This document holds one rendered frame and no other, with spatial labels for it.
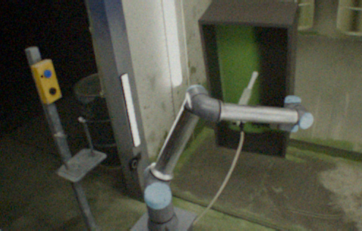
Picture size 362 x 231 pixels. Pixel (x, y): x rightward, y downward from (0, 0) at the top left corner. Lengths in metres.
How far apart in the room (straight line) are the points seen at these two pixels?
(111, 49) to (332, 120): 2.28
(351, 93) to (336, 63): 0.34
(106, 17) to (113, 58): 0.30
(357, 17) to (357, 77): 0.67
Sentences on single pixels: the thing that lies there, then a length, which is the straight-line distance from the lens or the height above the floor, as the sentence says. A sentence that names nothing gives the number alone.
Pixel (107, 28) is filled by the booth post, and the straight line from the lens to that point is 2.29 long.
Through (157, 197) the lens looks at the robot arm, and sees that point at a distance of 1.82.
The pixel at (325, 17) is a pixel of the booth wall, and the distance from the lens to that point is 3.61.
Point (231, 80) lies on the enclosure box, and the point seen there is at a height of 1.00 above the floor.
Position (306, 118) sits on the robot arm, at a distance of 1.81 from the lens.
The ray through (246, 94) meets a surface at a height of 1.20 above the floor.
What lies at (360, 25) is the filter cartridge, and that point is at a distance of 3.20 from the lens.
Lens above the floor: 2.16
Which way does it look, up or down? 30 degrees down
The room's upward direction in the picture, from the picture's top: 6 degrees counter-clockwise
